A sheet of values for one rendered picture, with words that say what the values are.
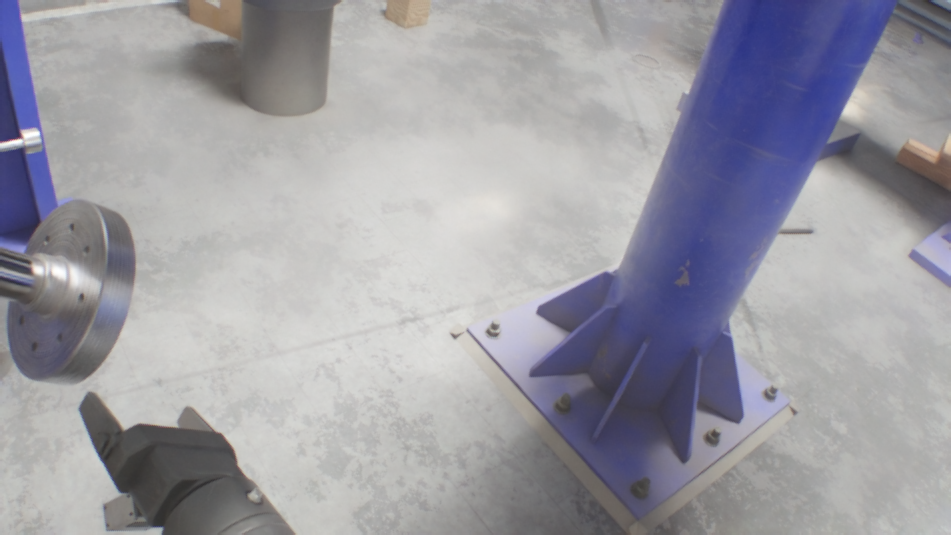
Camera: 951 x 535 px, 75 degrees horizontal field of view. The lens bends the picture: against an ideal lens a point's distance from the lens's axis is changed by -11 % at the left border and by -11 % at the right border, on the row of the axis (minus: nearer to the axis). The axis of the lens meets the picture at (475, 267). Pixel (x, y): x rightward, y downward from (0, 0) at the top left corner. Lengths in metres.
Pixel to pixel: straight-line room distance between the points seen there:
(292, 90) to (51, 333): 2.19
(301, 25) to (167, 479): 2.34
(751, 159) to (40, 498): 1.70
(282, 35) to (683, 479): 2.07
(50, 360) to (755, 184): 1.29
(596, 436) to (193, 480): 1.36
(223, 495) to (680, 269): 1.28
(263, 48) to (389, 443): 1.66
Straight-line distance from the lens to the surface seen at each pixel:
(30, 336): 0.82
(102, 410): 0.61
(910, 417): 2.59
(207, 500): 0.54
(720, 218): 1.55
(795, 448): 2.18
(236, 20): 3.58
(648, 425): 1.93
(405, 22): 3.90
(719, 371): 1.98
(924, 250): 3.52
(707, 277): 1.64
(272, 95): 2.88
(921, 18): 3.46
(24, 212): 2.37
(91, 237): 0.76
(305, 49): 2.80
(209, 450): 0.61
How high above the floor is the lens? 1.43
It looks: 40 degrees down
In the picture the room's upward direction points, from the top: 14 degrees clockwise
